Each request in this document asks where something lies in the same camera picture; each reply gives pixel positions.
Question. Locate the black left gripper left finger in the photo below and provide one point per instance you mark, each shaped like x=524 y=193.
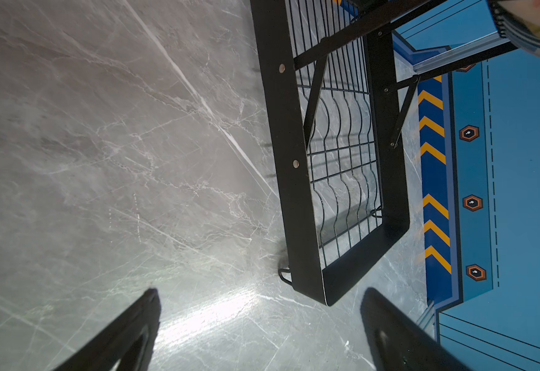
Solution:
x=127 y=343

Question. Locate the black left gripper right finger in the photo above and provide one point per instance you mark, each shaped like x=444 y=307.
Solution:
x=396 y=342

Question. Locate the orange sunburst plate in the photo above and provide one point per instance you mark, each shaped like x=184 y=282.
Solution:
x=519 y=22

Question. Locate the aluminium corner post right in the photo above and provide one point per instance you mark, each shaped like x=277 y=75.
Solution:
x=470 y=49

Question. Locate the black wire dish rack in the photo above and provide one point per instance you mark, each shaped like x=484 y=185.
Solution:
x=336 y=110

